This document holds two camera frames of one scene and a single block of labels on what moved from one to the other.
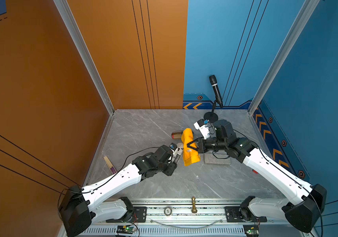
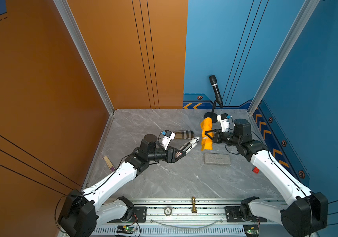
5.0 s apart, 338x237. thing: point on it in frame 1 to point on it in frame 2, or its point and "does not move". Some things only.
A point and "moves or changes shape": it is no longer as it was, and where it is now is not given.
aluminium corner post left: [63, 8] does not move
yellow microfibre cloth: [190, 156] moves or changes shape
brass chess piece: [194, 210] does not move
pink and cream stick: [110, 166] does not move
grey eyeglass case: [220, 157] does not move
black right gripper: [201, 147] to [218, 134]
